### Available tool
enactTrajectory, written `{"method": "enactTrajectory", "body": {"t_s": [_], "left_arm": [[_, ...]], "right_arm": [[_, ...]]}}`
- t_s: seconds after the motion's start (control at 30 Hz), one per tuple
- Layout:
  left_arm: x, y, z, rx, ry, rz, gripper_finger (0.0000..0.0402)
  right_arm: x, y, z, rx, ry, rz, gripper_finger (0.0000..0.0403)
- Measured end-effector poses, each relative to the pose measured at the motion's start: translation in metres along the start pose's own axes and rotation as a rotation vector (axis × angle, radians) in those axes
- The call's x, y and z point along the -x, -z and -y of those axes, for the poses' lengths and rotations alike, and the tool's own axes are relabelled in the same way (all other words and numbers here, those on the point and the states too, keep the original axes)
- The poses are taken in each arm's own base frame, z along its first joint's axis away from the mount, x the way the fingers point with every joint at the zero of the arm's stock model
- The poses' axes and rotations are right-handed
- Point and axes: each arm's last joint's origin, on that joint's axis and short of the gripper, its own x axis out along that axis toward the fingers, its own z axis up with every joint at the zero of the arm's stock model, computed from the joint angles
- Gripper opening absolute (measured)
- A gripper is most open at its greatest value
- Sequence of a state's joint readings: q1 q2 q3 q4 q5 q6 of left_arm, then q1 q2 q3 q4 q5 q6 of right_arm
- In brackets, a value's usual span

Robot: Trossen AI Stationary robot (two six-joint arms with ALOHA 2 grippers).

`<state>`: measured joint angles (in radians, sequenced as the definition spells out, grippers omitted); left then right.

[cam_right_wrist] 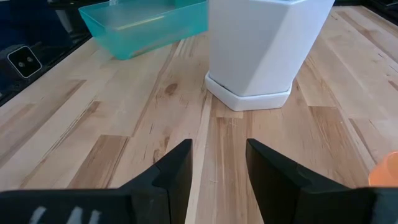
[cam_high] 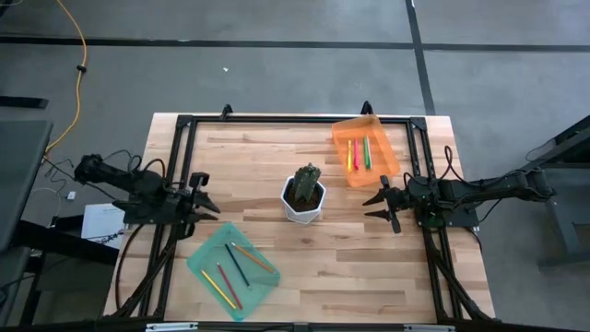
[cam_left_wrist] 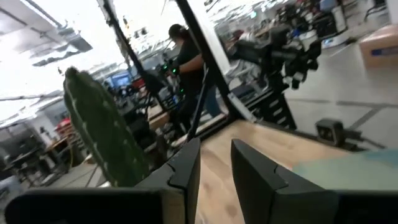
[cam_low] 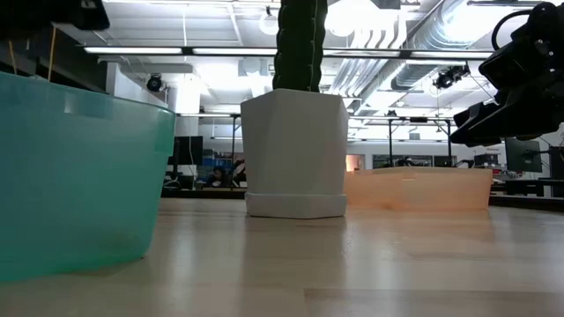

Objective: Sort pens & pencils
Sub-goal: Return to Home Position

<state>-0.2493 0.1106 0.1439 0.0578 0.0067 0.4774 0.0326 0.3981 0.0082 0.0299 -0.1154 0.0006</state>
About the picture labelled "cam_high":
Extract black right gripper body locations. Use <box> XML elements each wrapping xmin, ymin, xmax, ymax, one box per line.
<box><xmin>380</xmin><ymin>174</ymin><xmax>419</xmax><ymax>234</ymax></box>

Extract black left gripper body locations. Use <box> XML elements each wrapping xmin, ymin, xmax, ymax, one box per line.
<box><xmin>163</xmin><ymin>172</ymin><xmax>211</xmax><ymax>239</ymax></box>

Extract teal translucent plastic bin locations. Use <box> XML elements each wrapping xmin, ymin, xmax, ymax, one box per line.
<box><xmin>185</xmin><ymin>221</ymin><xmax>281</xmax><ymax>322</ymax></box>

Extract blue pencil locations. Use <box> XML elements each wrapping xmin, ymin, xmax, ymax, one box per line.
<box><xmin>223</xmin><ymin>243</ymin><xmax>253</xmax><ymax>290</ymax></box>

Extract orange pencil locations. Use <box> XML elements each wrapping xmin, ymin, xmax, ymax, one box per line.
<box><xmin>230</xmin><ymin>242</ymin><xmax>277</xmax><ymax>274</ymax></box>

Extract yellow pencil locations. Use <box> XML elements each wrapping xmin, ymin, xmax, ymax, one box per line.
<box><xmin>200</xmin><ymin>269</ymin><xmax>237</xmax><ymax>310</ymax></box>

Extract red pencil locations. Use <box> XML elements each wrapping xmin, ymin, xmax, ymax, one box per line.
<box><xmin>216</xmin><ymin>262</ymin><xmax>244</xmax><ymax>310</ymax></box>

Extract orange translucent plastic bin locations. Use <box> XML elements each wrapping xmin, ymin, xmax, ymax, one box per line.
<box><xmin>330</xmin><ymin>114</ymin><xmax>401</xmax><ymax>188</ymax></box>

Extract green cactus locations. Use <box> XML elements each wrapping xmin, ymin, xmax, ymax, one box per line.
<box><xmin>292</xmin><ymin>161</ymin><xmax>323</xmax><ymax>204</ymax></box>

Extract white printed box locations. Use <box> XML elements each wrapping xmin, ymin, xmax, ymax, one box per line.
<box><xmin>81</xmin><ymin>204</ymin><xmax>128</xmax><ymax>245</ymax></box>

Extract white hexagonal plant pot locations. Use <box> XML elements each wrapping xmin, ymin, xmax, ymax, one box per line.
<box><xmin>280</xmin><ymin>174</ymin><xmax>327</xmax><ymax>226</ymax></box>

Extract dark grey desk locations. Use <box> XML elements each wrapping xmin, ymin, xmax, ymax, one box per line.
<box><xmin>0</xmin><ymin>120</ymin><xmax>54</xmax><ymax>253</ymax></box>

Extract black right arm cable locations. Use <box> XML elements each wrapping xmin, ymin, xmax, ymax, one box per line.
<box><xmin>442</xmin><ymin>145</ymin><xmax>508</xmax><ymax>185</ymax></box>

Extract black looped cable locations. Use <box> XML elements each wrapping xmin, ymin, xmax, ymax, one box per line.
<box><xmin>113</xmin><ymin>223</ymin><xmax>142</xmax><ymax>310</ymax></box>

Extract black aluminium table frame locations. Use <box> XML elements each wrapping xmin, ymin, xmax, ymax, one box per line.
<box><xmin>110</xmin><ymin>101</ymin><xmax>497</xmax><ymax>324</ymax></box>

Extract silver aluminium bracket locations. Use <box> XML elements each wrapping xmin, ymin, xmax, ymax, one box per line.
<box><xmin>404</xmin><ymin>324</ymin><xmax>455</xmax><ymax>332</ymax></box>
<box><xmin>146</xmin><ymin>322</ymin><xmax>199</xmax><ymax>332</ymax></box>

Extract yellow extension cable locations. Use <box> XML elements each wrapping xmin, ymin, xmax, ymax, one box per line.
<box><xmin>44</xmin><ymin>0</ymin><xmax>89</xmax><ymax>153</ymax></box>

